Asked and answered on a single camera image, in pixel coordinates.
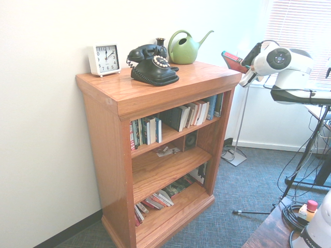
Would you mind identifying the floor lamp with white shade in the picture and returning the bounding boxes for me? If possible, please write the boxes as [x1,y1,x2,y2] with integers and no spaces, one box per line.
[221,48,269,167]

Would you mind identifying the dark spine paperback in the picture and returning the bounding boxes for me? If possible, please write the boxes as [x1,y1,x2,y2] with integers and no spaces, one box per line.
[133,118,145,149]

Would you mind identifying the loose paper scraps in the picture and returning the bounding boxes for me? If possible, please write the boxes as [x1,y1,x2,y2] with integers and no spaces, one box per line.
[155,145,182,158]

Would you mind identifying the dark green spine book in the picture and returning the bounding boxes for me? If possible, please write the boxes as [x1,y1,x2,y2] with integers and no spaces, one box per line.
[214,92,224,117]

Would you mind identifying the white window blinds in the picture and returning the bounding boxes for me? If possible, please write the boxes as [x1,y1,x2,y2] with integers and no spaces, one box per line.
[263,0,331,86]

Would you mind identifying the cream pages paperback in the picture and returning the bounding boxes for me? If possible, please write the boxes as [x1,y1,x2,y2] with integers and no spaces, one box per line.
[198,100,210,122]
[191,101,205,127]
[184,102,198,129]

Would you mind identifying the black camera tripod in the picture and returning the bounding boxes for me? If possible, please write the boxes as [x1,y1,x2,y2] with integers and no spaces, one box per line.
[232,103,331,215]

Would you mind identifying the red spine book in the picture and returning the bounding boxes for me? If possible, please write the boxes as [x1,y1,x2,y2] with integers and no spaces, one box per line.
[129,120,136,151]

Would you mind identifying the wooden bookshelf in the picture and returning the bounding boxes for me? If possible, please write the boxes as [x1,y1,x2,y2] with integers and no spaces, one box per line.
[75,60,243,248]

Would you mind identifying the green camouflage book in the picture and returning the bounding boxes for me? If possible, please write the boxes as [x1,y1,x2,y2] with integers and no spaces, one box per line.
[161,176,195,199]

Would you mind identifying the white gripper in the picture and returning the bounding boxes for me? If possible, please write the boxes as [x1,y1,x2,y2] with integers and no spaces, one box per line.
[238,66,265,87]

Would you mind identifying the black ceramic vase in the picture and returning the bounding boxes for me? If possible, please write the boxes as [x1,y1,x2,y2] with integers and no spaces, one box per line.
[155,37,169,63]

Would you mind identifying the black and white picture book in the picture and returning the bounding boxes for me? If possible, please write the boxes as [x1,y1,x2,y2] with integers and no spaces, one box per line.
[188,162,208,187]

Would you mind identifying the lower shelf row of books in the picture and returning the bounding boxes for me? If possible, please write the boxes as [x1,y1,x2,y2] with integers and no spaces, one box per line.
[154,189,175,207]

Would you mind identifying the teal and red paperback book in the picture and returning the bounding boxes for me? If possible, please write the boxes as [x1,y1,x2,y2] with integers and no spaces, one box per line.
[221,50,251,74]

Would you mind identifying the yellow emergency stop button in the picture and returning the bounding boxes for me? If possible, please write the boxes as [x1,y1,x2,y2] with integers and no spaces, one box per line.
[297,199,319,223]

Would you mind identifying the black coiled cable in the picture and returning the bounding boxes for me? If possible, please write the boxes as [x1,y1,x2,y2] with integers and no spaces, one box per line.
[281,200,311,230]

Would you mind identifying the green plastic watering can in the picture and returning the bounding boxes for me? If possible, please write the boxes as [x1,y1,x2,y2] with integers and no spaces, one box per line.
[167,29,215,65]

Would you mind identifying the black rotary telephone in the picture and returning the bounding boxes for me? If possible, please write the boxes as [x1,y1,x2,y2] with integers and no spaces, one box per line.
[126,44,180,87]

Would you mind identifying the dark wooden table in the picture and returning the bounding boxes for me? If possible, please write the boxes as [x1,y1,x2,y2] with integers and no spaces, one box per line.
[242,196,311,248]

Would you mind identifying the white and red paperback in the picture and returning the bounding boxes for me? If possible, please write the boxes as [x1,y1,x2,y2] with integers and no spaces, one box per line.
[133,202,150,227]

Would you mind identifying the red spine paperback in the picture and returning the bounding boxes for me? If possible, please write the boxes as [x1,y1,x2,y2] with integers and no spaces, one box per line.
[141,195,166,210]

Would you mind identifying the small black speaker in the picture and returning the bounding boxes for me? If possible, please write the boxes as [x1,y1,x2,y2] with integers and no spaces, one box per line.
[185,131,199,150]

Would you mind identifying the white and blue paperback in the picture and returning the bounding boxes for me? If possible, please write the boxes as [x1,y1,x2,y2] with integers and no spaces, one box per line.
[143,116,157,146]

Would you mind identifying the blue cover paperback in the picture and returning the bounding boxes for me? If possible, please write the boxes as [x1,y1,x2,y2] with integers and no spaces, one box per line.
[154,117,163,144]

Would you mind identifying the white square alarm clock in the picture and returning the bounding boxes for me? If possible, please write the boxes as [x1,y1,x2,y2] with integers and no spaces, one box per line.
[86,43,122,78]

